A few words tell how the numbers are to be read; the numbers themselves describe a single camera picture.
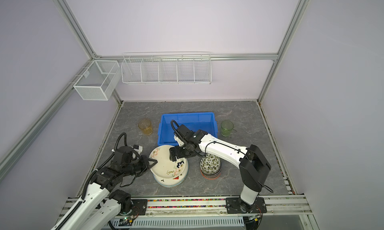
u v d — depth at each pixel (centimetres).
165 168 76
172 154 71
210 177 76
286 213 72
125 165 59
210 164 81
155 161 76
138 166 66
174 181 79
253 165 44
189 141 59
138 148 74
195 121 109
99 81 99
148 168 68
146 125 102
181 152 71
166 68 98
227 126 99
